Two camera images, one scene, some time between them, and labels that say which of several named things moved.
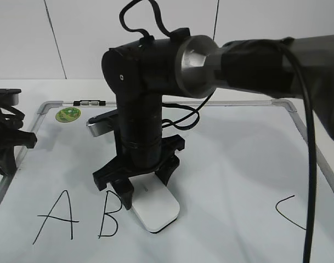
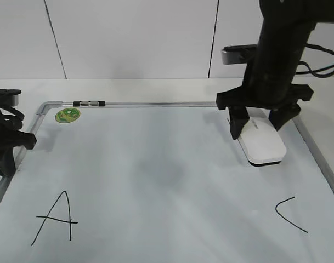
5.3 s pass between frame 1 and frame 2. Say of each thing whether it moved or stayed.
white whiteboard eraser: moved
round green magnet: stayed
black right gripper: moved
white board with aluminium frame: stayed
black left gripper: stayed
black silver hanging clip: stayed
